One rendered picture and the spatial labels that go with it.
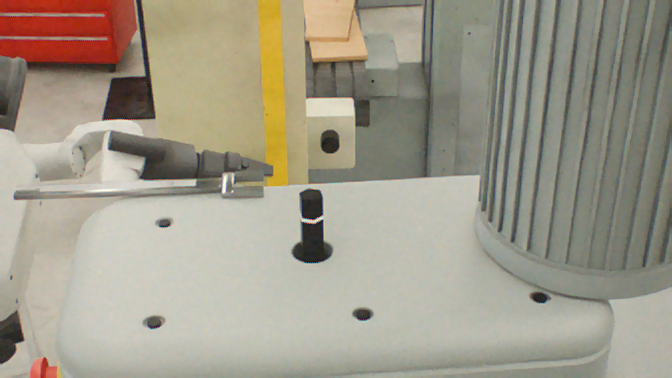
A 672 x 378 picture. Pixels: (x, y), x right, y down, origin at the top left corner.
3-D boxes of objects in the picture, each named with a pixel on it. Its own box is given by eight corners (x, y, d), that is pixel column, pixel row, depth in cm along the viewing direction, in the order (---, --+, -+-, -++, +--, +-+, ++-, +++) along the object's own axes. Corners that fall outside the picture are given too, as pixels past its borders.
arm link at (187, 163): (217, 215, 178) (154, 204, 174) (220, 168, 182) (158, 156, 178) (241, 188, 168) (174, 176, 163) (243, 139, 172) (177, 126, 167)
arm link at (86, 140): (143, 179, 168) (70, 185, 170) (147, 134, 172) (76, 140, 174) (130, 163, 163) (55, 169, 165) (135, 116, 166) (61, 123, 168)
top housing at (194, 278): (70, 507, 83) (38, 367, 74) (104, 312, 105) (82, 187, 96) (606, 464, 86) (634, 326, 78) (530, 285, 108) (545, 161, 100)
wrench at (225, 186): (11, 207, 93) (9, 199, 93) (20, 185, 97) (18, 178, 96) (263, 197, 95) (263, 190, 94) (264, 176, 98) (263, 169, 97)
